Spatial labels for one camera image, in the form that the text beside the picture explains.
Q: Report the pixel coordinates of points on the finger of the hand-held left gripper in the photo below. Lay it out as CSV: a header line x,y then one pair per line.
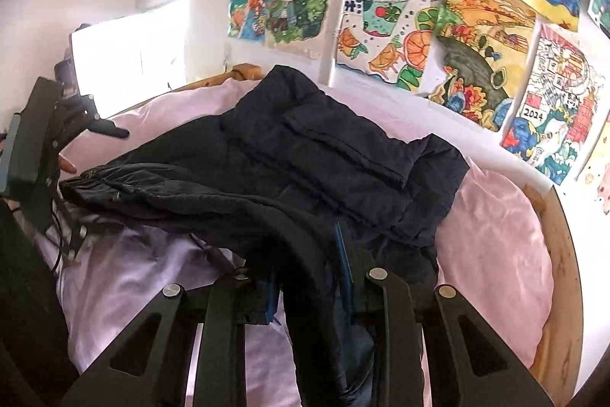
x,y
107,129
47,206

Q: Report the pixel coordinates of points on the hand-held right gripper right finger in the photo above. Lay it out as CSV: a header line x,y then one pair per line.
x,y
345,283

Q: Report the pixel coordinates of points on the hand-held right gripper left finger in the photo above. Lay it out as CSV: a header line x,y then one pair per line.
x,y
272,309

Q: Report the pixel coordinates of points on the black puffer jacket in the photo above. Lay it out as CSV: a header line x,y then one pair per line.
x,y
286,159

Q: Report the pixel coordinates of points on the person's left hand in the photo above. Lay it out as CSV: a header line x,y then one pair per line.
x,y
67,164

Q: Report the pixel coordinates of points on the bright window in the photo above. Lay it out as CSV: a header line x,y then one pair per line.
x,y
128,59

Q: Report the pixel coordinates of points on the pink blanket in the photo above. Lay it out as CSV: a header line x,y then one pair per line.
x,y
491,245

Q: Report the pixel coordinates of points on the blond boy green drawing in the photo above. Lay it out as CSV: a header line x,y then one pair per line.
x,y
300,1

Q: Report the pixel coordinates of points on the drink and orange slices drawing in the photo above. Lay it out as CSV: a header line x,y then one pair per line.
x,y
381,30

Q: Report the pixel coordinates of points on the turtle landscape drawing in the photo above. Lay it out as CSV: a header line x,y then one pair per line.
x,y
481,54

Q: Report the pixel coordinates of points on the red tower city drawing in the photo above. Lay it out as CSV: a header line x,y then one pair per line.
x,y
553,106

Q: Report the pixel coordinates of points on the pink bear yellow drawing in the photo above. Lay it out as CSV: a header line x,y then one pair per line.
x,y
601,168

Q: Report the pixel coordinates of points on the red-haired figure drawing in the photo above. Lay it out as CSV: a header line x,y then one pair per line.
x,y
601,9

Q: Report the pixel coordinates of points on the wooden bed frame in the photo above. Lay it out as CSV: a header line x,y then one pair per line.
x,y
562,292

